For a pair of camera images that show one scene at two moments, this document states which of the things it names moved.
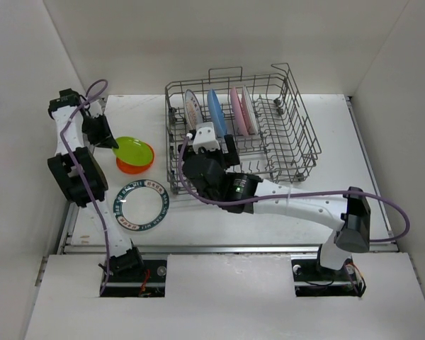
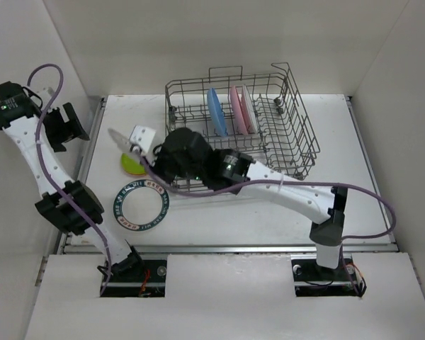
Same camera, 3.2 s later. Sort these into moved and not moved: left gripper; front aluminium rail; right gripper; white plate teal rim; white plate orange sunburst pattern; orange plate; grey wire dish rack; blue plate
Moved: right gripper; left gripper; orange plate; white plate orange sunburst pattern
Not moved: front aluminium rail; white plate teal rim; grey wire dish rack; blue plate
